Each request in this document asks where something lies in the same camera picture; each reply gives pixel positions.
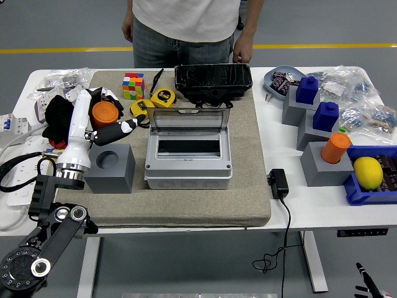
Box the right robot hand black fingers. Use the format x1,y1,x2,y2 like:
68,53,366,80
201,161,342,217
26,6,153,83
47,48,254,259
354,262,392,298

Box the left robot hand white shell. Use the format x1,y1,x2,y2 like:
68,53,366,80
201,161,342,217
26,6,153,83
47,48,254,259
56,87,148,173

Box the person's left hand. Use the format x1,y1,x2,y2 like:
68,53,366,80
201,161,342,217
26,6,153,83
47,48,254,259
232,33,255,65

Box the person's right hand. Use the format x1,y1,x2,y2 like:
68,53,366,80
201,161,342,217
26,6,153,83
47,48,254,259
121,17,135,43

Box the grey electrical box clear lid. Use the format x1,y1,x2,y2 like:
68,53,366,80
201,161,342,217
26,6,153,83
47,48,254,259
144,107,233,191

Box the red item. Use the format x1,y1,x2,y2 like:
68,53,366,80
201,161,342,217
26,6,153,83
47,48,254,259
48,138,68,150

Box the black cloth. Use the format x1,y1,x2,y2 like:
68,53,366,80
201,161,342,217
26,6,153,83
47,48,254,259
42,94,76,147

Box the black glossy case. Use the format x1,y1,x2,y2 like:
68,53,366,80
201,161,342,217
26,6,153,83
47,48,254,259
173,63,252,110

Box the blue-grey plate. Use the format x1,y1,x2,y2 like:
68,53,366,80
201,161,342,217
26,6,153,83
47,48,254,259
262,65,306,102

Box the dark snack packets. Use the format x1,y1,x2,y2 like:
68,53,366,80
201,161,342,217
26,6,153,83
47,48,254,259
269,71,300,94

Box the black table control panel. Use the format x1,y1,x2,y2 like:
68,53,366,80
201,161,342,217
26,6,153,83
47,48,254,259
337,228,389,238

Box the grey block with round hole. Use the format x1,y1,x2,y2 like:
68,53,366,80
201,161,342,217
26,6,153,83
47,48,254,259
83,143,136,194

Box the white table leg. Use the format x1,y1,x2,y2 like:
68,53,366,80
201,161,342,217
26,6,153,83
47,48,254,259
76,237,102,298
299,231,329,293

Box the large colourful puzzle cube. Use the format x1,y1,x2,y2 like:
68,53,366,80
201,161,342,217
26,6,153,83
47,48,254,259
122,73,147,101

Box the person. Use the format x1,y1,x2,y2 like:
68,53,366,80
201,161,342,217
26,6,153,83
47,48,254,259
121,0,265,69

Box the white circuit breaker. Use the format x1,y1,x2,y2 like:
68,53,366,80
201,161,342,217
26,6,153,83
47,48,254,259
0,113,32,140

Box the white power strip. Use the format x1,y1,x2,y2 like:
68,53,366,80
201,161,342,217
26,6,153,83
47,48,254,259
6,135,60,207

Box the blue block with knob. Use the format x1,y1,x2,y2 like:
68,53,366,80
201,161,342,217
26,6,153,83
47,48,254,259
312,101,339,131
295,76,320,105

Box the yellow tape measure round label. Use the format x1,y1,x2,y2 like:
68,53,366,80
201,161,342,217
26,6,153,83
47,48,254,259
150,88,177,109

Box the blue plastic bin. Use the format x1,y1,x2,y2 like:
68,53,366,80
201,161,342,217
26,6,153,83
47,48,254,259
342,145,397,206

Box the yellow lemon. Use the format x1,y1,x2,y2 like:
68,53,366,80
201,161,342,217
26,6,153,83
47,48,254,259
353,156,384,191

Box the dark brown component strips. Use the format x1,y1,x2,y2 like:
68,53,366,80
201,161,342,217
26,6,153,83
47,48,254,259
377,154,397,192

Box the clear bag of blue parts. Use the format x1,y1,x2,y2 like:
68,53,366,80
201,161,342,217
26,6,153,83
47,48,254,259
339,104,397,145
319,64,381,105

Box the grey-brown mat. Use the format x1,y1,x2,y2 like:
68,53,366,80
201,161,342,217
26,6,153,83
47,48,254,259
55,70,272,229

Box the black power adapter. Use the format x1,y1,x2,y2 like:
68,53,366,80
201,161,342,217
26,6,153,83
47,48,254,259
267,168,290,199

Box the thin black strap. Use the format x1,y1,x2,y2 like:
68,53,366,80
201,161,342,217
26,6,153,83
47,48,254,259
149,68,164,96

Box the white cable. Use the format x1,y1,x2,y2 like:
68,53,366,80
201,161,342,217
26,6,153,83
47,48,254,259
0,126,47,156

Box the yellow tape measure black strap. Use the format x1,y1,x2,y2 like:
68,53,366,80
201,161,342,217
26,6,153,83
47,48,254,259
129,99,158,128

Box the black adapter cord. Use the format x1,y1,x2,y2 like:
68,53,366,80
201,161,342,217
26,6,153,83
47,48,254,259
251,197,306,298

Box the grey power strip cable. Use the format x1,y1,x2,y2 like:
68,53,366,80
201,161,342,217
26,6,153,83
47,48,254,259
0,204,30,232

